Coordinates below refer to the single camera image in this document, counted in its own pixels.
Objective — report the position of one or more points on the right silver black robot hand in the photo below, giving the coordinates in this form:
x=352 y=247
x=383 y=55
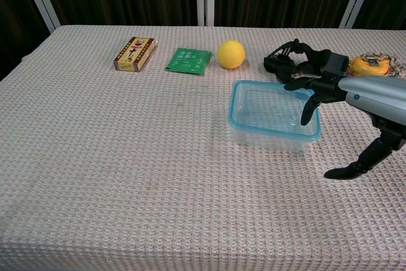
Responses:
x=374 y=93

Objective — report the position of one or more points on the clear plastic tray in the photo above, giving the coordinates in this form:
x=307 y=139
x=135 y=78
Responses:
x=269 y=142

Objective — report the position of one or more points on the orange tape measure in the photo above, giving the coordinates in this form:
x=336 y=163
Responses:
x=364 y=68

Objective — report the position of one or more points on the yellow ball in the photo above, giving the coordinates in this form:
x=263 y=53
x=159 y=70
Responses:
x=231 y=54

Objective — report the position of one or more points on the green tea packet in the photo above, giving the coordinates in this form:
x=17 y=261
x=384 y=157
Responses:
x=188 y=61

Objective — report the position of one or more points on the red yellow printed carton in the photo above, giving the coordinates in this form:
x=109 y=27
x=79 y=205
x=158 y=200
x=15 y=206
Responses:
x=134 y=53

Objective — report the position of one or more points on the pink woven tablecloth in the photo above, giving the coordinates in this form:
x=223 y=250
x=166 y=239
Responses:
x=127 y=156

